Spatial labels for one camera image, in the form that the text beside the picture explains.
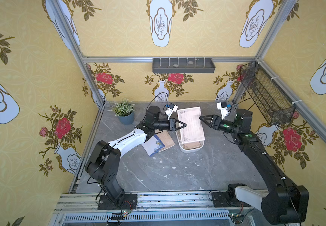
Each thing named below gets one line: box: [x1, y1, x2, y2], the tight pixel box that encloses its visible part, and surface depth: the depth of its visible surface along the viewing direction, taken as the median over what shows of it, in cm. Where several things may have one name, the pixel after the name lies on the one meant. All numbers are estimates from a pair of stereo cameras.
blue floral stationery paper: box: [141, 134, 166, 157], surface depth 96 cm
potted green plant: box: [107, 98, 137, 126], surface depth 97 cm
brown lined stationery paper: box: [177, 106, 206, 144], surface depth 77 cm
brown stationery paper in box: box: [182, 141, 202, 150], surface depth 94 cm
